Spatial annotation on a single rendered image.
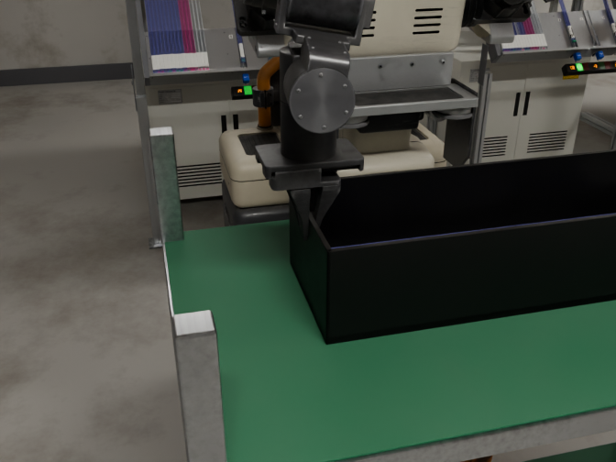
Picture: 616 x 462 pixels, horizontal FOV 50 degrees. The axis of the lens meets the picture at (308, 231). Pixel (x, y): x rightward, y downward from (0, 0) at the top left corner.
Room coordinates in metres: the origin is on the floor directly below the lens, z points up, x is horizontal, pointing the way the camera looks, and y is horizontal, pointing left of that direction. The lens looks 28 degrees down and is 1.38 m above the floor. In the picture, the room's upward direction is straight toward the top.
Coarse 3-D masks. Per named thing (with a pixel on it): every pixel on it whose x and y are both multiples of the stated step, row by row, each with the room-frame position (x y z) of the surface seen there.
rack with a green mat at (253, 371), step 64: (192, 256) 0.74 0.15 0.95; (256, 256) 0.74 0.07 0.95; (192, 320) 0.39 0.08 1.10; (256, 320) 0.60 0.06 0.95; (512, 320) 0.60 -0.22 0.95; (576, 320) 0.60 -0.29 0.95; (192, 384) 0.37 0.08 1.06; (256, 384) 0.50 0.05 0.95; (320, 384) 0.50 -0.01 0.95; (384, 384) 0.50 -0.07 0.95; (448, 384) 0.50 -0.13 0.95; (512, 384) 0.50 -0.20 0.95; (576, 384) 0.50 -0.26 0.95; (192, 448) 0.37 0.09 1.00; (256, 448) 0.41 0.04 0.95; (320, 448) 0.41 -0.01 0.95; (384, 448) 0.41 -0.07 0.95; (448, 448) 0.42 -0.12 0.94; (512, 448) 0.44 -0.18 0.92
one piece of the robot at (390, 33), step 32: (384, 0) 1.19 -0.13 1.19; (416, 0) 1.21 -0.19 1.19; (448, 0) 1.22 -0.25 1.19; (480, 0) 1.25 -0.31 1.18; (384, 32) 1.20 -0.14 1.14; (416, 32) 1.23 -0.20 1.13; (448, 32) 1.23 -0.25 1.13; (352, 128) 1.22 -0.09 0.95; (384, 160) 1.22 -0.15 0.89; (416, 160) 1.23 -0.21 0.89
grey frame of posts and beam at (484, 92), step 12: (576, 0) 3.50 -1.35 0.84; (480, 84) 2.85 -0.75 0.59; (480, 96) 2.83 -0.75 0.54; (480, 108) 2.83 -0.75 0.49; (432, 120) 3.31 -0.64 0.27; (480, 120) 2.83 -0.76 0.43; (432, 132) 3.33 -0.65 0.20; (480, 132) 2.84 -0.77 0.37; (480, 144) 2.83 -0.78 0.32; (612, 144) 3.03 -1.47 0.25; (480, 156) 2.83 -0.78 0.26
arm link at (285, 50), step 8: (280, 48) 0.65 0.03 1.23; (288, 48) 0.65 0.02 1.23; (296, 48) 0.64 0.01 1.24; (280, 56) 0.64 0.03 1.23; (288, 56) 0.63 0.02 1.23; (296, 56) 0.60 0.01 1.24; (280, 64) 0.64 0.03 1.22; (288, 64) 0.63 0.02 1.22; (280, 72) 0.64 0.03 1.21; (280, 80) 0.64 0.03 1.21; (280, 88) 0.64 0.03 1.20; (280, 96) 0.64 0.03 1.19
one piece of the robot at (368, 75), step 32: (352, 64) 1.17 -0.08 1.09; (384, 64) 1.18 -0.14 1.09; (416, 64) 1.20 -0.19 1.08; (448, 64) 1.21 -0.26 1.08; (384, 96) 1.15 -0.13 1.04; (416, 96) 1.15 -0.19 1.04; (448, 96) 1.15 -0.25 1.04; (384, 128) 1.20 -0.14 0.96; (448, 128) 1.24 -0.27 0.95; (448, 160) 1.22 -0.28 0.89
